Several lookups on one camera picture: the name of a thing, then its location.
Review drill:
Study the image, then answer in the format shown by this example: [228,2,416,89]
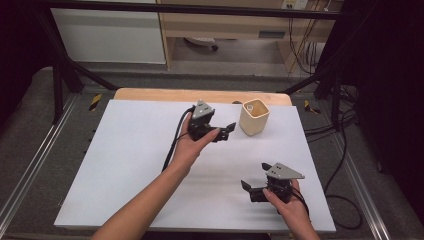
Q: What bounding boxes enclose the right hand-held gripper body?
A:
[265,162,306,215]

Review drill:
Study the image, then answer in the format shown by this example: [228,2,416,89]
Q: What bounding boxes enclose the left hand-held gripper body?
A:
[187,99,222,143]

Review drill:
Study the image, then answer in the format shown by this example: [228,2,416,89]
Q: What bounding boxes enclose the beige square cup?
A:
[238,98,271,137]

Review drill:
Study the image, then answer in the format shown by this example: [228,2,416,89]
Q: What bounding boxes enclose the person's left hand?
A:
[169,112,222,175]

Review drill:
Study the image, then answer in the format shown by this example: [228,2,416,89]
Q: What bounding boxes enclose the person's right hand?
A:
[261,179,312,228]

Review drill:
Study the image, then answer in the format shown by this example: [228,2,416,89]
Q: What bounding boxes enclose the wooden table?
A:
[113,87,293,107]

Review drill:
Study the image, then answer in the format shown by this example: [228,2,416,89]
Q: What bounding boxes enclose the office chair base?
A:
[184,36,220,52]

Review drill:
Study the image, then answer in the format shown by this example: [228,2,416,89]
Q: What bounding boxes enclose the wooden desk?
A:
[156,0,344,73]

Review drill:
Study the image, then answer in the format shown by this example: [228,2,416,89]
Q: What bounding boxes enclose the black metal stand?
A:
[33,9,120,125]
[282,49,356,131]

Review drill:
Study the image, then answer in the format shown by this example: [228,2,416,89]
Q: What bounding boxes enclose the black metal crossbar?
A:
[43,0,346,20]

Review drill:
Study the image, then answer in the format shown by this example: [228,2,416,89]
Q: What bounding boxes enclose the white cabinet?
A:
[49,0,167,65]

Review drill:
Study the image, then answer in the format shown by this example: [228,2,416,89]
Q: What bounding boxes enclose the white power outlet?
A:
[281,0,309,11]

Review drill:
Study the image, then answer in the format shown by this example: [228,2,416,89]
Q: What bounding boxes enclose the dark curtain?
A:
[339,0,424,221]
[0,0,56,129]

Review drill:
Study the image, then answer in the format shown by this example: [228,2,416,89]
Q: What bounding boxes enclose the right hand-held gripper black cable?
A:
[292,184,312,223]

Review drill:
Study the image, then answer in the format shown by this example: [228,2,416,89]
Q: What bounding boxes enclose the hand-held gripper black cable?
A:
[161,105,196,173]
[292,184,312,223]

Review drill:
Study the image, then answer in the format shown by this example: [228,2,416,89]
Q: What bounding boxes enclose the left hand-held gripper black cable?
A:
[161,105,196,173]

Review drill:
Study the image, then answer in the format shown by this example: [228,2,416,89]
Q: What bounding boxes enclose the black floor cable bundle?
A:
[303,111,358,143]

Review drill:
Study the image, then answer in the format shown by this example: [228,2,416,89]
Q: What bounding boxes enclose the aluminium floor rail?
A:
[332,133,392,240]
[0,94,80,228]

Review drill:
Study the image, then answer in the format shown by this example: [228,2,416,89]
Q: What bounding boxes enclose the black floor cable loop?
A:
[323,109,364,232]

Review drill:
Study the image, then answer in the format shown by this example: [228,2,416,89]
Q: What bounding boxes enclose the hanging desk cables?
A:
[287,0,334,76]

